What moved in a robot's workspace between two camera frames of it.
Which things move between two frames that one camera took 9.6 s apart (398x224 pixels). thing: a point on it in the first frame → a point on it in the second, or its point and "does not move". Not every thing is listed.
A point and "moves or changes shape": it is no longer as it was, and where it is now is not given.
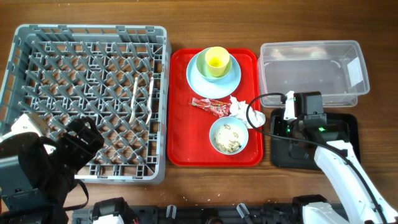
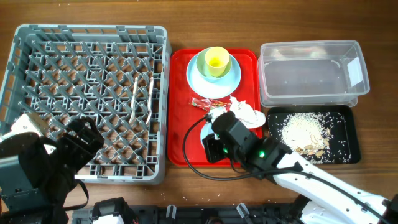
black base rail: [286, 213] does not move
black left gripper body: [74, 155] does not move
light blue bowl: [229, 135] moves or changes shape
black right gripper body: [290, 127] → [217, 150]
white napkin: [238, 109] does not move
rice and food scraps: [228, 139] moves or changes shape
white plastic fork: [150, 98] does not move
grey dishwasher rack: [118, 76] does not move
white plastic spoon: [132, 116] does not move
